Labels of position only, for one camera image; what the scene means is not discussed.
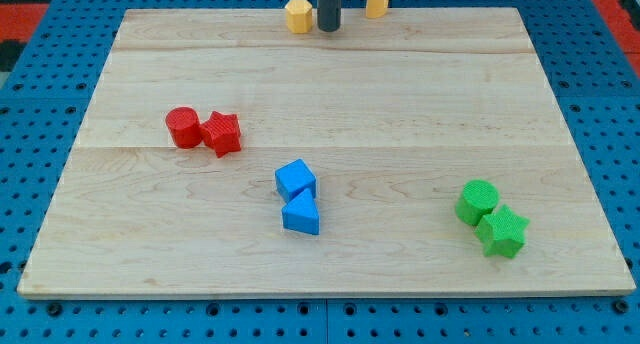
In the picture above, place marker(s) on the blue cube block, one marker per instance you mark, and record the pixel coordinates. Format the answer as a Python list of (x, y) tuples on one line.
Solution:
[(293, 178)]

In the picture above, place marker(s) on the blue triangle block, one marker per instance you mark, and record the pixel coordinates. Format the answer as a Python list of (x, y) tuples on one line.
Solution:
[(301, 214)]

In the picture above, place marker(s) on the wooden board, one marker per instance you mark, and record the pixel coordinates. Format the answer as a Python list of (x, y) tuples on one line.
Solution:
[(392, 115)]

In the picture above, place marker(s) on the red star block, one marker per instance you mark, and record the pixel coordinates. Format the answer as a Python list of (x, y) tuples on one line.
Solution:
[(221, 133)]

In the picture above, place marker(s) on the red cylinder block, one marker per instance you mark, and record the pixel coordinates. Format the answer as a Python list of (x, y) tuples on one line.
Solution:
[(184, 127)]

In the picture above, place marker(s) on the yellow hexagonal block left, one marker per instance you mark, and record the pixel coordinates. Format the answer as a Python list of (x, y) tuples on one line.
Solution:
[(299, 17)]

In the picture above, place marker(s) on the yellow hexagonal block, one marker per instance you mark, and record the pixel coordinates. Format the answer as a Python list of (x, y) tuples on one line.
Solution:
[(376, 8), (299, 17)]

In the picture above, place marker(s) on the green cylinder block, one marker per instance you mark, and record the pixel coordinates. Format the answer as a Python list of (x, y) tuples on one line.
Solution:
[(477, 199)]

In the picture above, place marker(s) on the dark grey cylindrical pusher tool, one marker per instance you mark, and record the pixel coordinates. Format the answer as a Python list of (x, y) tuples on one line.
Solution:
[(329, 15)]

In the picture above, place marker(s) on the yellow hexagonal block right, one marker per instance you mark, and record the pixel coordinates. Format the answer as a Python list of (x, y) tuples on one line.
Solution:
[(376, 8)]

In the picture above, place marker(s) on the green star block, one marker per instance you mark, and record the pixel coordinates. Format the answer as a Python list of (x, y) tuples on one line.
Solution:
[(502, 232)]

